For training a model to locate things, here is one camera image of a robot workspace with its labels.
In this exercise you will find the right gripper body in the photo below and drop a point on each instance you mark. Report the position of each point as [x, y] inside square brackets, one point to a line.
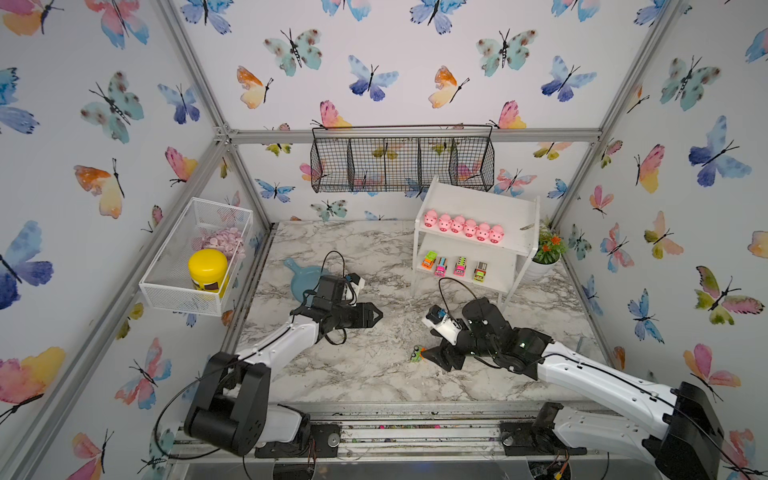
[465, 345]

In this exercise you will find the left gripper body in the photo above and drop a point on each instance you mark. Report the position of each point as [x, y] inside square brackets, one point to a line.
[345, 316]

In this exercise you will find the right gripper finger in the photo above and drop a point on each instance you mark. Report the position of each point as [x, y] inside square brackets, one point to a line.
[447, 361]
[434, 352]

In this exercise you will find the orange green toy car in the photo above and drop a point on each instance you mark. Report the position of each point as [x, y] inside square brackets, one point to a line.
[429, 260]

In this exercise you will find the pink teal toy bus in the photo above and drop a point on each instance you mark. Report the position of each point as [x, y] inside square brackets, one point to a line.
[441, 267]

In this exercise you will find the pink pig toy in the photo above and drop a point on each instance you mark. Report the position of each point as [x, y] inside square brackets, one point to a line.
[444, 223]
[430, 219]
[482, 232]
[470, 228]
[457, 224]

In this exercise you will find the pink toy car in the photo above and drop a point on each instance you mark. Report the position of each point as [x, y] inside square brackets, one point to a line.
[460, 266]

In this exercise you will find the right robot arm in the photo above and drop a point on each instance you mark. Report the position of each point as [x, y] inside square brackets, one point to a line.
[674, 429]

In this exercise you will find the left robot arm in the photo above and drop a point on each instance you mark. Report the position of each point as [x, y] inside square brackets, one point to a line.
[232, 410]

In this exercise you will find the teal plastic paddle plate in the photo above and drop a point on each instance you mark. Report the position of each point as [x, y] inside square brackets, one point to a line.
[304, 278]

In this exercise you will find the white two-tier shelf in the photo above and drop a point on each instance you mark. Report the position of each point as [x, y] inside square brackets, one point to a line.
[507, 261]

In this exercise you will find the pink round chips pile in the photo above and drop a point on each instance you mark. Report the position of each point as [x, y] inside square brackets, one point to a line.
[228, 241]

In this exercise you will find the yellow lidded jar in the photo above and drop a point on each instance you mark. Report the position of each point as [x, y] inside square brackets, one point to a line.
[208, 271]

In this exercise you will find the potted plant with flowers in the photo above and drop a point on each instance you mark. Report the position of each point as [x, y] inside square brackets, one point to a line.
[551, 247]

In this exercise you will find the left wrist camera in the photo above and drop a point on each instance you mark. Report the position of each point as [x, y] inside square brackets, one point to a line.
[353, 285]

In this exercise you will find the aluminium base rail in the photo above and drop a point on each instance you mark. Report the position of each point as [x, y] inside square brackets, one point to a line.
[531, 432]

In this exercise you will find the white mesh wall basket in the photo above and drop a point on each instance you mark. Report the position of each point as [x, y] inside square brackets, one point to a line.
[167, 284]

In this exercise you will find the black wire wall basket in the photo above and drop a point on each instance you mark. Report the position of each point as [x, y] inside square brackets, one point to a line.
[407, 159]

